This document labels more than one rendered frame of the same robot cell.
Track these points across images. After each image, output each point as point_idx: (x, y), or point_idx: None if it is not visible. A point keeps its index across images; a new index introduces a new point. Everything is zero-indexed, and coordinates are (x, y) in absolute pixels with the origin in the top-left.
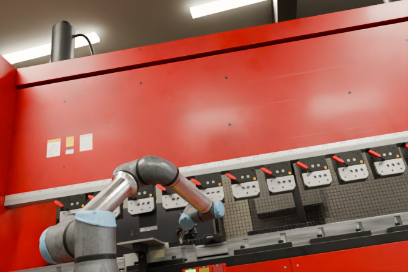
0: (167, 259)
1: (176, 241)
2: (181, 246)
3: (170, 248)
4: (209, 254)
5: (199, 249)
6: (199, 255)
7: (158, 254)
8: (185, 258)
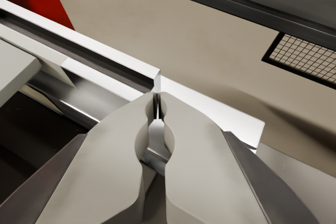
0: (83, 126)
1: (116, 95)
2: (148, 150)
3: (81, 115)
4: (332, 25)
5: None
6: (286, 6)
7: (31, 93)
8: None
